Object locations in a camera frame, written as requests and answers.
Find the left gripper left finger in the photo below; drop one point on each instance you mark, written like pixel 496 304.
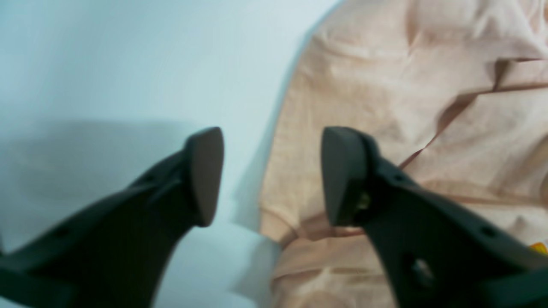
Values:
pixel 114 253

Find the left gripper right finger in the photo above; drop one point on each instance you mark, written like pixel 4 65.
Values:
pixel 434 252

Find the peach T-shirt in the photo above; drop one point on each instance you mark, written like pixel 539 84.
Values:
pixel 455 94

